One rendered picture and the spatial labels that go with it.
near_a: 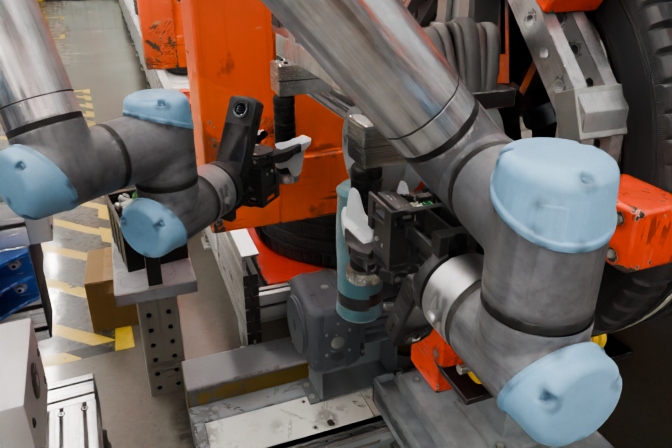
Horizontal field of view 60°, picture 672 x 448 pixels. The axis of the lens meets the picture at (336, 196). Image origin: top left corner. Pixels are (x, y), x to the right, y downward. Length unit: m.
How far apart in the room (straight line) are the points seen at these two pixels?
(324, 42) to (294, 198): 0.96
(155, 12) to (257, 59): 1.93
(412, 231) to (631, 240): 0.23
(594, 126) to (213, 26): 0.78
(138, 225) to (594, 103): 0.53
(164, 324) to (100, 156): 1.00
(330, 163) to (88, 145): 0.80
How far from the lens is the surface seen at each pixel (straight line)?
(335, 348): 1.34
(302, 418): 1.50
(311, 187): 1.36
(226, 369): 1.57
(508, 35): 0.95
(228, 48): 1.23
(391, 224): 0.54
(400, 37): 0.43
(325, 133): 1.35
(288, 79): 0.94
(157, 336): 1.62
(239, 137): 0.84
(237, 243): 1.58
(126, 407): 1.73
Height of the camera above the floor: 1.13
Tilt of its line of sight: 24 degrees down
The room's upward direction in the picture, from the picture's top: straight up
